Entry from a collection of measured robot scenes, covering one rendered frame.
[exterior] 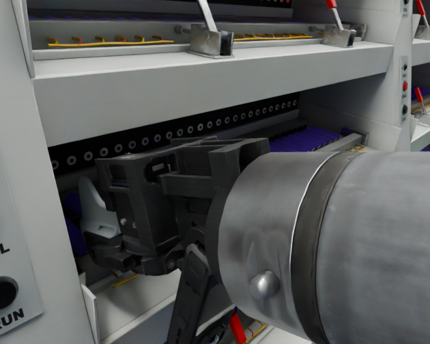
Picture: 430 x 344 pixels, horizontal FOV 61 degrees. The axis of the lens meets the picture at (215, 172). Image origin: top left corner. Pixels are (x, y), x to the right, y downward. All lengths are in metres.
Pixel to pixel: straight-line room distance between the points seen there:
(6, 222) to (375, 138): 0.64
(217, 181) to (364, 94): 0.58
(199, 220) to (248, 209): 0.07
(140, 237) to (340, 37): 0.43
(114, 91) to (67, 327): 0.16
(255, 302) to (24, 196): 0.15
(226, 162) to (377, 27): 0.58
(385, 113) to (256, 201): 0.60
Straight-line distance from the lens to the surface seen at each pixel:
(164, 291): 0.34
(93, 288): 0.34
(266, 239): 0.15
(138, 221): 0.24
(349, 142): 0.69
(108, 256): 0.27
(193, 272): 0.24
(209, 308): 0.26
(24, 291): 0.26
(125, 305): 0.33
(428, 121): 1.00
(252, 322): 0.57
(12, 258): 0.25
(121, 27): 0.36
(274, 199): 0.16
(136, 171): 0.22
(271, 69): 0.41
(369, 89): 0.75
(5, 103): 0.24
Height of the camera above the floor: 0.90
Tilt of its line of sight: 15 degrees down
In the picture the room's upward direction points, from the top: 7 degrees counter-clockwise
